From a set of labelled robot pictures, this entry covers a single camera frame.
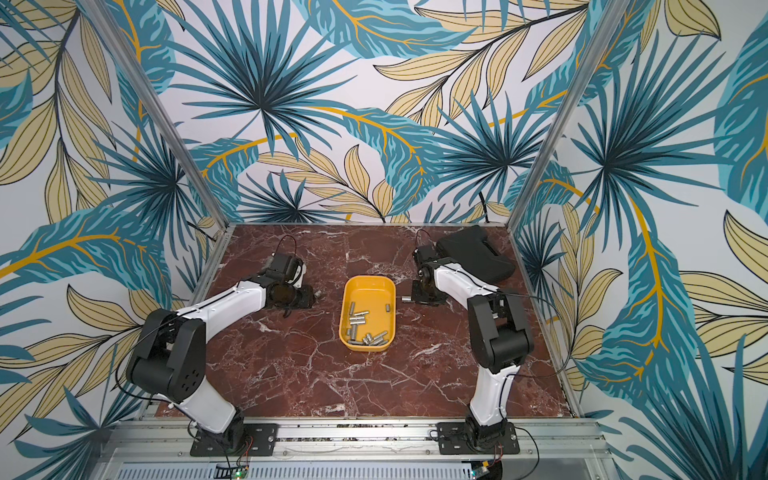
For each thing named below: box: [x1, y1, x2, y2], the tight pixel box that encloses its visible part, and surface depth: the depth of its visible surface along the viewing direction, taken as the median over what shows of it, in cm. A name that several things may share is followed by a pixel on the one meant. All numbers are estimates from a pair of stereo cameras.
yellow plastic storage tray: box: [339, 275, 397, 352], surface depth 95 cm
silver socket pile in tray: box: [346, 302, 388, 347], surface depth 92 cm
